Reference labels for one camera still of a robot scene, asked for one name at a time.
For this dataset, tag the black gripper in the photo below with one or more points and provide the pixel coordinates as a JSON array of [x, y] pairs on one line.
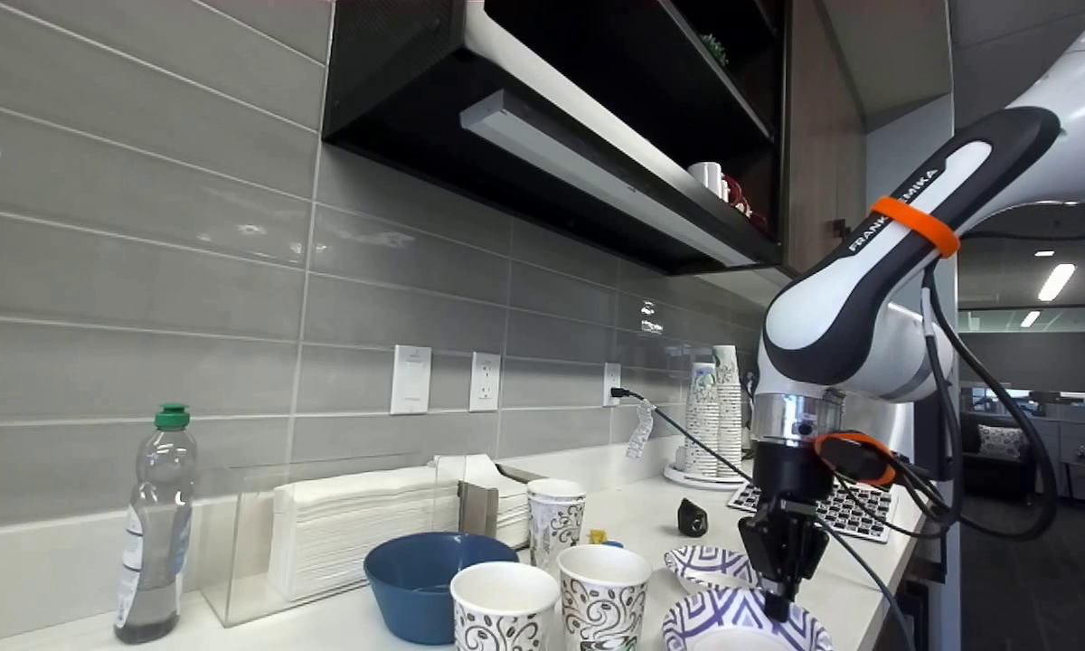
[[791, 482]]

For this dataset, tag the blue patterned paper plate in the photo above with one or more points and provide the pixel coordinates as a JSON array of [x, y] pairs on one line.
[[700, 566], [711, 619]]

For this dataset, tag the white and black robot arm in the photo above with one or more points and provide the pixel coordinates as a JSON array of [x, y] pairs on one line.
[[881, 301]]

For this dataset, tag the black white patterned mat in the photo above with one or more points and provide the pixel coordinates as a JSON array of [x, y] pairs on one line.
[[863, 513]]

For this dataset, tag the black binder clip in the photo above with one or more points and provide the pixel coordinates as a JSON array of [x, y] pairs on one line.
[[692, 519]]

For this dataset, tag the tall white cup stack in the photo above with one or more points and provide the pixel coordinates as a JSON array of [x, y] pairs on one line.
[[733, 410]]

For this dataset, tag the tall patterned cup stack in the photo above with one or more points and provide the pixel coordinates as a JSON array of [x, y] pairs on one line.
[[700, 419]]

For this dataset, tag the floral patterned paper cup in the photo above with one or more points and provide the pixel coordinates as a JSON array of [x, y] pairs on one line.
[[601, 602], [499, 609], [553, 519]]

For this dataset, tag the background office furniture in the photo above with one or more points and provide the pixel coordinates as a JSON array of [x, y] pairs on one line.
[[1049, 447]]

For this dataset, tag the metal napkin dispenser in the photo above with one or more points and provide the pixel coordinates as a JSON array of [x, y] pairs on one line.
[[492, 513]]

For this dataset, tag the ceiling light panel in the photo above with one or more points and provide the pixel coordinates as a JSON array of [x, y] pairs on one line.
[[1058, 283], [1027, 319]]

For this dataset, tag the blue bowl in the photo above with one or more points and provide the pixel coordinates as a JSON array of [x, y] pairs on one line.
[[416, 593]]

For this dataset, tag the white mug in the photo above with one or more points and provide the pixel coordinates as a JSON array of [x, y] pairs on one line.
[[711, 178]]

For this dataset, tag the white paper napkin stack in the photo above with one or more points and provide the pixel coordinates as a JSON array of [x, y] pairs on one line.
[[349, 527]]

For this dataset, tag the under cabinet light bar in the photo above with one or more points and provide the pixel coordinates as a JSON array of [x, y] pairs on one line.
[[566, 150]]

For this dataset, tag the dark upper cabinet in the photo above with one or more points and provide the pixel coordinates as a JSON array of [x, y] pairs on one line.
[[419, 74]]

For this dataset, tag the clear plastic soap bottle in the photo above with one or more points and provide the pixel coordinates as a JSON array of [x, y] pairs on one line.
[[152, 543]]

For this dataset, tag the black wrist camera orange mount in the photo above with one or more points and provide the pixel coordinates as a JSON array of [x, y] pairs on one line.
[[856, 457]]

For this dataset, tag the white wall outlet plate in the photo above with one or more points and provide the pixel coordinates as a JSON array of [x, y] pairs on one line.
[[411, 378], [486, 382], [613, 382]]

